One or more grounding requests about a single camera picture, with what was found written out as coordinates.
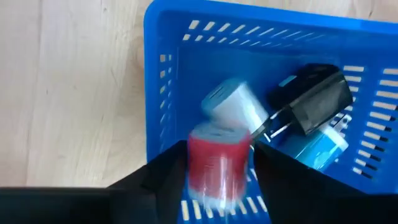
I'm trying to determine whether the blue plastic basket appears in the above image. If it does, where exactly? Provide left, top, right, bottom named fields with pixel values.
left=143, top=0, right=398, bottom=224

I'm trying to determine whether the red wall charger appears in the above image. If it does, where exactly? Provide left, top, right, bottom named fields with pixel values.
left=187, top=122, right=252, bottom=210

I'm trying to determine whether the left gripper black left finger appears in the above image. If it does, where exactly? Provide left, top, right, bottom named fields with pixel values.
left=0, top=139, right=189, bottom=224

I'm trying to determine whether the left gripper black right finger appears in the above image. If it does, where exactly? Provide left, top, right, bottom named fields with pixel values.
left=253, top=141, right=398, bottom=224

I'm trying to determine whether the cyan charger white end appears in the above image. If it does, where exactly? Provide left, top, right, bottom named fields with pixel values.
left=279, top=123, right=349, bottom=172

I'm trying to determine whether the black wall charger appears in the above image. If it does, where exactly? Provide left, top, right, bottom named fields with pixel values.
left=264, top=63, right=354, bottom=140

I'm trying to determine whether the white charger blue cap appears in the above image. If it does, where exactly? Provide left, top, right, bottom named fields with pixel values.
left=201, top=77, right=270, bottom=135

